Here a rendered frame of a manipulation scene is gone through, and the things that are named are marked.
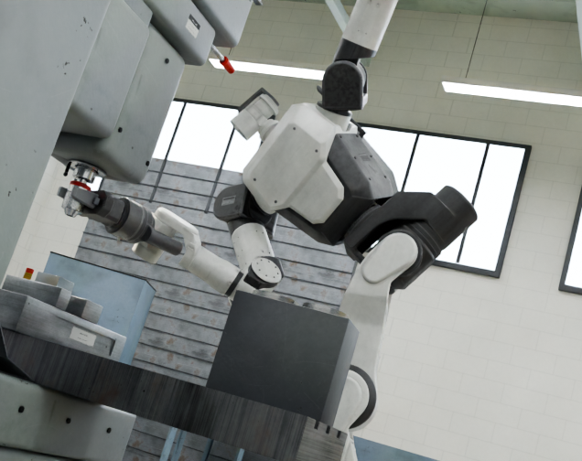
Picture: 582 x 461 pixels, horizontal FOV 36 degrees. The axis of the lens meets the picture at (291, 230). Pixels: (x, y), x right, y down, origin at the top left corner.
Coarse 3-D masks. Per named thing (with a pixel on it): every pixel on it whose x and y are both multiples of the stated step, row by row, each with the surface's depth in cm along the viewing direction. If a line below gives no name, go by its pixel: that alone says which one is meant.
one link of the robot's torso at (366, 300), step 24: (384, 240) 202; (408, 240) 201; (360, 264) 202; (384, 264) 200; (408, 264) 200; (360, 288) 200; (384, 288) 199; (360, 312) 201; (384, 312) 200; (360, 336) 200; (360, 360) 199
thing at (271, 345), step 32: (256, 320) 159; (288, 320) 158; (320, 320) 156; (224, 352) 159; (256, 352) 157; (288, 352) 156; (320, 352) 155; (352, 352) 164; (224, 384) 157; (256, 384) 156; (288, 384) 154; (320, 384) 153; (320, 416) 151
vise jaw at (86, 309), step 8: (72, 296) 184; (72, 304) 183; (80, 304) 183; (88, 304) 183; (96, 304) 185; (72, 312) 183; (80, 312) 182; (88, 312) 183; (96, 312) 186; (88, 320) 184; (96, 320) 186
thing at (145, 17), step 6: (126, 0) 175; (132, 0) 177; (138, 0) 179; (132, 6) 177; (138, 6) 179; (144, 6) 181; (138, 12) 179; (144, 12) 181; (150, 12) 183; (144, 18) 181; (150, 18) 184
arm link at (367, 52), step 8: (344, 40) 206; (344, 48) 206; (352, 48) 205; (360, 48) 205; (368, 48) 205; (336, 56) 208; (344, 56) 206; (352, 56) 206; (360, 56) 206; (368, 56) 206; (360, 64) 217
